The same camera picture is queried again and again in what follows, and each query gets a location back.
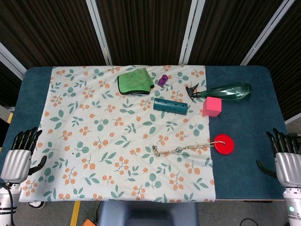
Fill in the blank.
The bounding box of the black and silver right hand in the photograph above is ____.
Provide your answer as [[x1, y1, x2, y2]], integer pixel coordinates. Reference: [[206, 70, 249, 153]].
[[255, 128, 301, 188]]

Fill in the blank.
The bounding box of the black and silver left hand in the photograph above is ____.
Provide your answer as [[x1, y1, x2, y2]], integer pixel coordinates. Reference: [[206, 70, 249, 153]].
[[0, 126, 48, 184]]

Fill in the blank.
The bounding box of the red disc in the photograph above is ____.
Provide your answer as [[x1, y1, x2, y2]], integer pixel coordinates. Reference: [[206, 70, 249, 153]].
[[214, 134, 236, 156]]

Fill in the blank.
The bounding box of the beige braided rope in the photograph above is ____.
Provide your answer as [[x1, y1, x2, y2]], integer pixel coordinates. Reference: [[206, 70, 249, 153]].
[[151, 138, 227, 158]]

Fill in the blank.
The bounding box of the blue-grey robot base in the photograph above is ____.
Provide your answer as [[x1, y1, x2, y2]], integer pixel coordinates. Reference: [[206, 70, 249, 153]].
[[97, 200, 199, 226]]

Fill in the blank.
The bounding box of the blue felt table cover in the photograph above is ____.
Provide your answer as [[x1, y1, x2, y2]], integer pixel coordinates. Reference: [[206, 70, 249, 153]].
[[0, 65, 296, 201]]

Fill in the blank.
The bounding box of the floral patterned tablecloth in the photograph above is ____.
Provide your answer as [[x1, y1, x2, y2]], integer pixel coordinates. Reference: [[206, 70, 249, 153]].
[[18, 65, 217, 204]]

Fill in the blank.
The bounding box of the green spray bottle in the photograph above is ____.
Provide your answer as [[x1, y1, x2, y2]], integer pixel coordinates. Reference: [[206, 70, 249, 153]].
[[185, 82, 253, 103]]

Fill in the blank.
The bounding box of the pink cube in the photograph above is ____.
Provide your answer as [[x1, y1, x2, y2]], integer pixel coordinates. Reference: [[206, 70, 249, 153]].
[[202, 96, 223, 118]]

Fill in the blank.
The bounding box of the teal block with holes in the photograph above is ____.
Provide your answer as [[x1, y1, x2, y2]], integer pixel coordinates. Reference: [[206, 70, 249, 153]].
[[153, 97, 189, 116]]

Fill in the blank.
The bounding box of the folded green cloth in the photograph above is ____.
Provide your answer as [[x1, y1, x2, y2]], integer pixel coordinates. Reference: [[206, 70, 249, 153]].
[[117, 67, 155, 96]]

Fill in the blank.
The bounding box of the purple toy brick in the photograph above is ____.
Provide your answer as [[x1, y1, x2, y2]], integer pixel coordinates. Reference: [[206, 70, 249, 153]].
[[158, 74, 169, 88]]

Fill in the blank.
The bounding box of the black floor cable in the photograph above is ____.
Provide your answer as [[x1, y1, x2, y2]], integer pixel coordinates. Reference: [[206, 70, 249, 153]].
[[239, 218, 257, 226]]

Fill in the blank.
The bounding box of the grey partition frame post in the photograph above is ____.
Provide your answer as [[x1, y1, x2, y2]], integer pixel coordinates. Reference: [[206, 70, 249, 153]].
[[178, 0, 206, 65], [0, 41, 28, 76], [85, 0, 114, 66], [239, 0, 293, 66]]

